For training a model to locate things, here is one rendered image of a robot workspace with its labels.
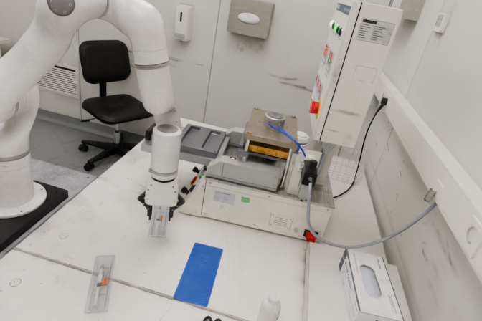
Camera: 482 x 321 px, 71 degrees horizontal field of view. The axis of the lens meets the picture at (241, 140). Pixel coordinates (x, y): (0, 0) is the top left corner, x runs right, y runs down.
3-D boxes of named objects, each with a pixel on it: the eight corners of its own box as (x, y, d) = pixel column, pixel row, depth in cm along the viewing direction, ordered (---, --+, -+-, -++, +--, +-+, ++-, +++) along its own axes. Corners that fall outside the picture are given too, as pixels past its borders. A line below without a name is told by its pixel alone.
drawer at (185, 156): (228, 145, 143) (231, 128, 139) (218, 170, 123) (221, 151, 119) (161, 130, 144) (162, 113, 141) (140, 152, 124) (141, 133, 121)
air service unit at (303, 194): (306, 185, 116) (318, 147, 110) (308, 211, 103) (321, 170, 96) (291, 182, 116) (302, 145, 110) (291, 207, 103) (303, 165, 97)
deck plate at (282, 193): (325, 162, 147) (325, 160, 146) (334, 209, 115) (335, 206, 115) (222, 139, 149) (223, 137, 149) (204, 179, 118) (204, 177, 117)
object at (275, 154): (290, 140, 137) (295, 118, 133) (290, 165, 117) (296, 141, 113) (249, 130, 138) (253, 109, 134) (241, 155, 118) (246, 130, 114)
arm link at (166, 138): (153, 156, 108) (148, 171, 100) (156, 119, 103) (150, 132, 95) (180, 160, 109) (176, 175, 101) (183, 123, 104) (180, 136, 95)
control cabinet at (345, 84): (325, 160, 146) (376, 3, 118) (333, 205, 116) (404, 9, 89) (287, 152, 146) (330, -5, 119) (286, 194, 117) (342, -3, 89)
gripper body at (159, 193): (145, 177, 101) (143, 207, 106) (179, 180, 103) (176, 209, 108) (148, 164, 108) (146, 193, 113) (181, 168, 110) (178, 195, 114)
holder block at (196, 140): (225, 137, 140) (226, 131, 139) (215, 159, 122) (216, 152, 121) (186, 128, 141) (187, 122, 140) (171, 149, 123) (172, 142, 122)
